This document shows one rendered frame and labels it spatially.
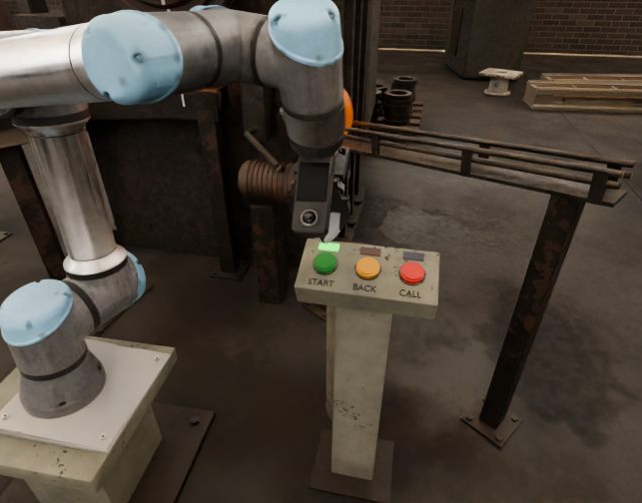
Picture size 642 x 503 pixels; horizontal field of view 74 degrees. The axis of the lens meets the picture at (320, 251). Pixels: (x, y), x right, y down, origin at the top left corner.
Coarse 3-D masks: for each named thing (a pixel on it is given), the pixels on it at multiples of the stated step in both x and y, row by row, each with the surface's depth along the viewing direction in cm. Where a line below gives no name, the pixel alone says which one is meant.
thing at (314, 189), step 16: (304, 160) 56; (320, 160) 55; (304, 176) 55; (320, 176) 55; (304, 192) 55; (320, 192) 55; (304, 208) 55; (320, 208) 54; (304, 224) 54; (320, 224) 54
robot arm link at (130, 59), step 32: (64, 32) 42; (96, 32) 36; (128, 32) 35; (160, 32) 37; (192, 32) 40; (0, 64) 46; (32, 64) 44; (64, 64) 42; (96, 64) 38; (128, 64) 36; (160, 64) 37; (192, 64) 41; (0, 96) 49; (32, 96) 47; (64, 96) 46; (96, 96) 44; (128, 96) 38; (160, 96) 40
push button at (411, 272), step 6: (408, 264) 73; (414, 264) 73; (402, 270) 72; (408, 270) 72; (414, 270) 72; (420, 270) 72; (402, 276) 72; (408, 276) 71; (414, 276) 71; (420, 276) 71; (408, 282) 72; (414, 282) 71
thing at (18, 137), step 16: (0, 128) 139; (16, 128) 140; (0, 144) 128; (16, 144) 126; (0, 160) 132; (16, 160) 134; (16, 176) 136; (32, 176) 142; (16, 192) 139; (32, 192) 140; (32, 208) 143; (32, 224) 145; (48, 224) 148; (48, 240) 150; (48, 256) 153; (64, 256) 160; (48, 272) 156; (64, 272) 158
